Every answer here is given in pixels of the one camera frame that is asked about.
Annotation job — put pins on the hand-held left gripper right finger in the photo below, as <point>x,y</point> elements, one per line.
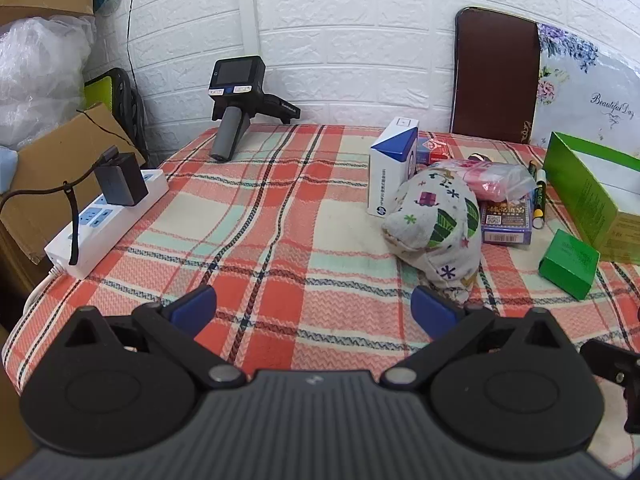
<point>435,310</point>

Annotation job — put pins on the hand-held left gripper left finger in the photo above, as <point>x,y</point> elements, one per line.
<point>192,307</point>

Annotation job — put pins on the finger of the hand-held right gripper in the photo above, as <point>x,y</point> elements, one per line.
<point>612,362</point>

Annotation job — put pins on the white and blue box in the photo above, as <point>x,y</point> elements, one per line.
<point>387,180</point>

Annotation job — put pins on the pink item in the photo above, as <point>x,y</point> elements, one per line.
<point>492,182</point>

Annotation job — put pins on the large green box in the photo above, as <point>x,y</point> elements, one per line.
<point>580,195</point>

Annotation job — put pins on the small green box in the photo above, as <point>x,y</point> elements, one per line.
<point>570,265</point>

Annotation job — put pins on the purple card box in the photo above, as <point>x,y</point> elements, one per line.
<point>505,225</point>

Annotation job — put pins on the plaid blanket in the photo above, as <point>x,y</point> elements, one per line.
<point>300,240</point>

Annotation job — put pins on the white power strip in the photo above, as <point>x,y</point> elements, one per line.
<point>152,185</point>

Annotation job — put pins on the black power adapter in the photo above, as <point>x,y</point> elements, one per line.
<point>122,180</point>

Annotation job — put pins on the red card box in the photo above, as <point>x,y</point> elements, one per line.
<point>440,152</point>

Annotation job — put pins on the blue card box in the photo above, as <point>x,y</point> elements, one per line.
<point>422,150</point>

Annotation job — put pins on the flattened cardboard sheet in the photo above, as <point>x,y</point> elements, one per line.
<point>65,160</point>

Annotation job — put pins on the light blue cloth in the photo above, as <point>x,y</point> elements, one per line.
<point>7,170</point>

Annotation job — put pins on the green and black folding stool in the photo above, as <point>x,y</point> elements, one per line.
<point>102,92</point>

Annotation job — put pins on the black handheld device with screen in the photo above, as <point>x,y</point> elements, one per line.
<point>237,75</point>

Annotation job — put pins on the brown chair back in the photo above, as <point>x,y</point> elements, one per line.
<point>495,75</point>

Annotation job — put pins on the clear plastic bag bundle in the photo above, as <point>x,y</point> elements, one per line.
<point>40,75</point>

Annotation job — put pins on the white wall conduit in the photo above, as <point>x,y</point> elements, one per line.
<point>247,35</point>

